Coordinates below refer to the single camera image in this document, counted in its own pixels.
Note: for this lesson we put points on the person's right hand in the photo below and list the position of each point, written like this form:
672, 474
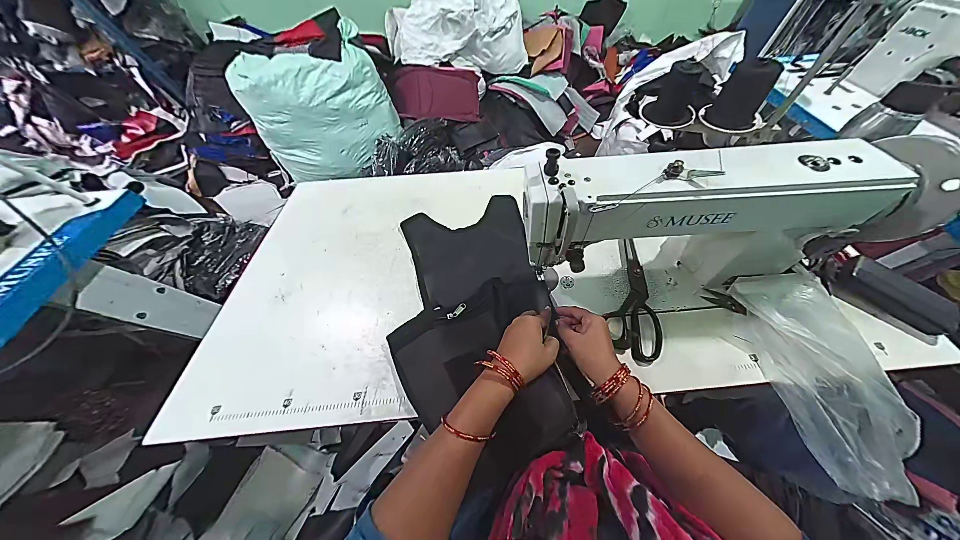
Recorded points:
592, 341

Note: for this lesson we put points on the person's left hand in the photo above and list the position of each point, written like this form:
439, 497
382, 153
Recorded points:
526, 349

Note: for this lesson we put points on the person's right fingers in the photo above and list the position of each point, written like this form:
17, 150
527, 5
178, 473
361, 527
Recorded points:
571, 318

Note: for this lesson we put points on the person's left fingers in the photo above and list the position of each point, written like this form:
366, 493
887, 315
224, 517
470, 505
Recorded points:
536, 319

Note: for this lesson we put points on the person's left thumb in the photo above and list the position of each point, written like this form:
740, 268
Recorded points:
551, 349

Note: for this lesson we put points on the black fabric bag with zipper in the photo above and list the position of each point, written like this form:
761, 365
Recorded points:
469, 262

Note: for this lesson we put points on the person's left forearm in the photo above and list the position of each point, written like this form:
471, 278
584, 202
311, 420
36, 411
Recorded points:
450, 454

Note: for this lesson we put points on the person's right forearm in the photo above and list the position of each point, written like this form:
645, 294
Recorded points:
690, 457

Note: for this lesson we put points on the person's body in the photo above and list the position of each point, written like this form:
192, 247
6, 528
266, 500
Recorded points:
592, 495

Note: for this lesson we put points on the small black thread snips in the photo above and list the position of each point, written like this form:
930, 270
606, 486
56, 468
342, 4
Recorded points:
726, 301

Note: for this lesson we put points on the shiny black plastic bag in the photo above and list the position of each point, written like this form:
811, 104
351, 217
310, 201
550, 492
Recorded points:
424, 150
217, 255

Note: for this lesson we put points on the heap of colourful fabric pieces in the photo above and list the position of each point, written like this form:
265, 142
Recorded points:
555, 90

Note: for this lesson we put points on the black thread cone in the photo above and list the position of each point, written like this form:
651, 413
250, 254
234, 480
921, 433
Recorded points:
742, 97
675, 97

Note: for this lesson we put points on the maroon fabric bundle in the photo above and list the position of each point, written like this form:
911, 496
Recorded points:
435, 91

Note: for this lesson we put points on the clear plastic bag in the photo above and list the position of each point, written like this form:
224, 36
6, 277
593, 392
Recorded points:
832, 390

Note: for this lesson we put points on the white sack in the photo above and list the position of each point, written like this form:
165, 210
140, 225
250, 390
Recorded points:
465, 34

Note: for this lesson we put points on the mint green sack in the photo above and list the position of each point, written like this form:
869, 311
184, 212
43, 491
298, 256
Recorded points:
315, 109

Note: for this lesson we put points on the blue-edged white sewing table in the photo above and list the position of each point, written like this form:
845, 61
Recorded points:
802, 97

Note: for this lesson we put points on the dark grey cylinder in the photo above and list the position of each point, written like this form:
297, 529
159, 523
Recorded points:
892, 300

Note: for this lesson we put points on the pile of grey fabric scraps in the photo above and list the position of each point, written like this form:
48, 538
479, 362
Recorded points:
262, 491

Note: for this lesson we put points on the metal thread stand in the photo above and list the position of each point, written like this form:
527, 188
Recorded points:
806, 75

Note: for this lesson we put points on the white metal beam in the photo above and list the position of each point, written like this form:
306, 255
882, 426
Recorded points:
142, 300

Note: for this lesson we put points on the white industrial sewing machine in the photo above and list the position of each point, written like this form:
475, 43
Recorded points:
900, 52

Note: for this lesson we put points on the heap of dark garments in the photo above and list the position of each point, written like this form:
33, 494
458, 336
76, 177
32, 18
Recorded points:
67, 97

